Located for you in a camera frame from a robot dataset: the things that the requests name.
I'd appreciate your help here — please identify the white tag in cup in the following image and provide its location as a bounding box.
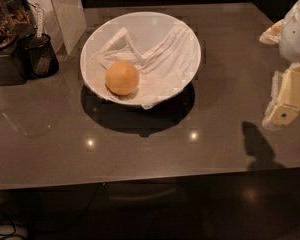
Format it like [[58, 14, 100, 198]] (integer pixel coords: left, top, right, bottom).
[[35, 3, 44, 39]]

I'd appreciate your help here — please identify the black cable on floor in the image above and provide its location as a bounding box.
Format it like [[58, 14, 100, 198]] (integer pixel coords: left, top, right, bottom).
[[0, 205, 18, 240]]

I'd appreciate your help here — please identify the white cloth napkin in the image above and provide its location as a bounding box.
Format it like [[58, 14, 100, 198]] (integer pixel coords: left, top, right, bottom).
[[87, 22, 198, 109]]

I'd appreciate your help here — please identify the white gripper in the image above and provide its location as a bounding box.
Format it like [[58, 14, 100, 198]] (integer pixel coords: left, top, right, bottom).
[[259, 0, 300, 131]]

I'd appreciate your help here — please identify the white bowl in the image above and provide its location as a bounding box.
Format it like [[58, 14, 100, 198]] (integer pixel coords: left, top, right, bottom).
[[80, 12, 201, 100]]

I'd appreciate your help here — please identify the orange fruit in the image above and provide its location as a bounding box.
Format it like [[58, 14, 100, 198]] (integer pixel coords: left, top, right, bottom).
[[105, 61, 139, 96]]

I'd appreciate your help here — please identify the white paper bag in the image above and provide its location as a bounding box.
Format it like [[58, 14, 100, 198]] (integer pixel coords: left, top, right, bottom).
[[28, 0, 87, 55]]

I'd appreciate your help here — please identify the black mesh cup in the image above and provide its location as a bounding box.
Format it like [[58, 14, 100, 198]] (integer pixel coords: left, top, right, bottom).
[[18, 33, 59, 79]]

